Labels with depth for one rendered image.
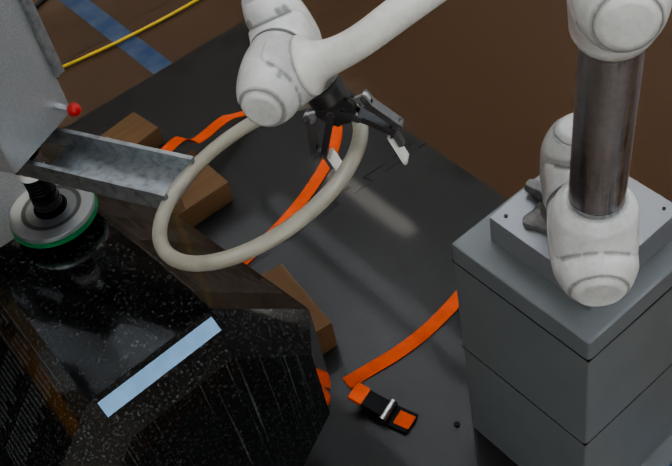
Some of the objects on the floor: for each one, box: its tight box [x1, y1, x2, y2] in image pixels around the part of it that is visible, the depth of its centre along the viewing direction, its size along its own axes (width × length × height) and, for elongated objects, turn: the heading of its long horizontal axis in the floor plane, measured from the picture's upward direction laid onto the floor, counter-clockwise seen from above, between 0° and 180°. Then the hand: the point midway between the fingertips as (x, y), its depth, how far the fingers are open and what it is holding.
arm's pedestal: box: [451, 175, 672, 466], centre depth 249 cm, size 50×50×80 cm
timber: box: [262, 264, 337, 354], centre depth 311 cm, size 30×12×12 cm, turn 41°
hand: (373, 164), depth 192 cm, fingers open, 12 cm apart
